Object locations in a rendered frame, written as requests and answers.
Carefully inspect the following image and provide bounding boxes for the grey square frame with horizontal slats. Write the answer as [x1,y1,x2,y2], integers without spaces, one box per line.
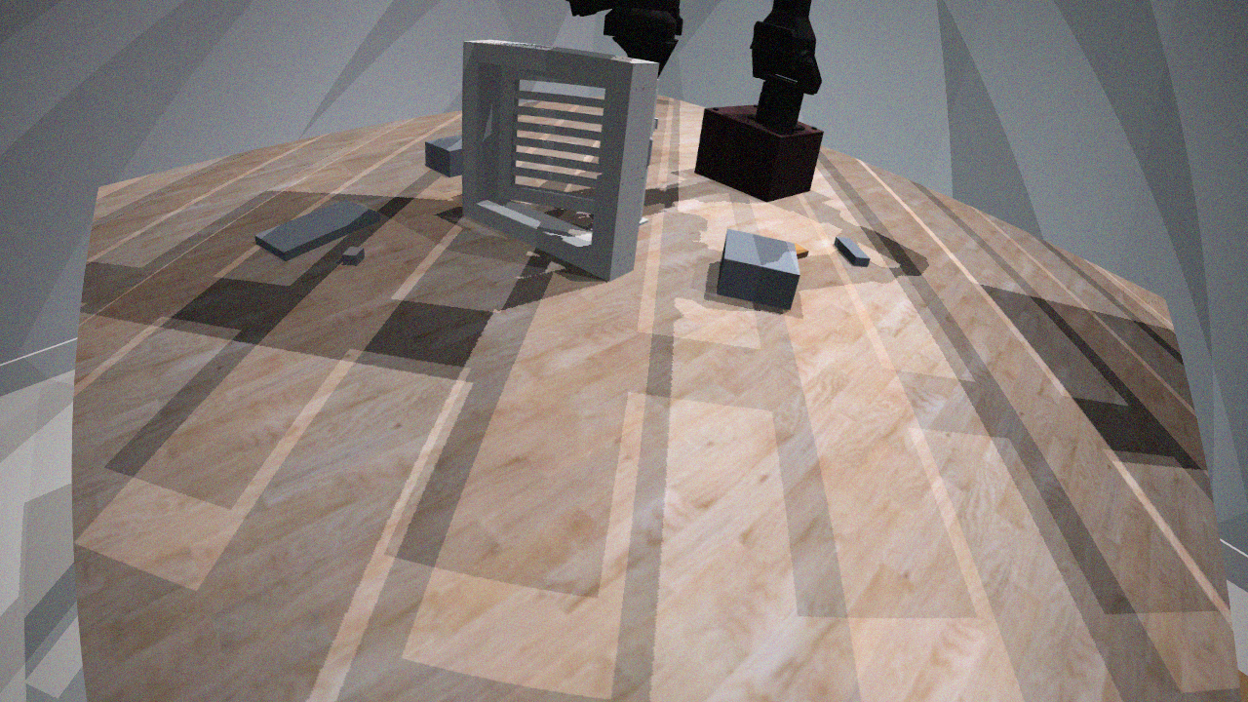
[461,40,660,282]

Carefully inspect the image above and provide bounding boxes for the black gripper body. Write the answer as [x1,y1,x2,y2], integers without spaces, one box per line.
[604,0,683,42]

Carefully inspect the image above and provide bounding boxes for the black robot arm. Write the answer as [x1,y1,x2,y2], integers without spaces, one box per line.
[567,0,822,132]

